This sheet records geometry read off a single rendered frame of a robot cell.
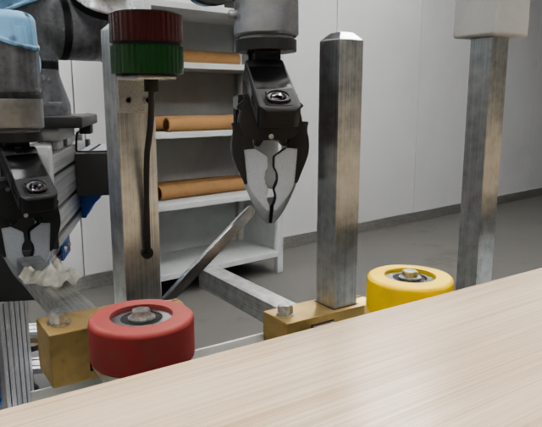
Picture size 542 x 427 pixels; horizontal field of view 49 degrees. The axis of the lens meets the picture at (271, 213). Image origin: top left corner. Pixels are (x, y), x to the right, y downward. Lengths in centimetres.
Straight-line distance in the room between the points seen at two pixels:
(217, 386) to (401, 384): 11
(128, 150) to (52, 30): 67
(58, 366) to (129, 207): 15
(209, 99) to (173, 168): 50
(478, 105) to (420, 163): 454
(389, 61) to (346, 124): 435
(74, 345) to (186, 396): 22
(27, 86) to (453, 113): 512
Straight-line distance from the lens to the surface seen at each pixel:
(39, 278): 74
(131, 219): 56
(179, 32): 51
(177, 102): 370
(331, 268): 70
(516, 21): 87
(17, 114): 84
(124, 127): 55
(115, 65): 51
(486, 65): 87
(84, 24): 121
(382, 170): 501
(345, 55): 68
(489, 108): 86
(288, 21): 70
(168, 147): 367
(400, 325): 47
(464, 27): 87
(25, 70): 85
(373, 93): 487
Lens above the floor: 107
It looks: 11 degrees down
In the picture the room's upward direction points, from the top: straight up
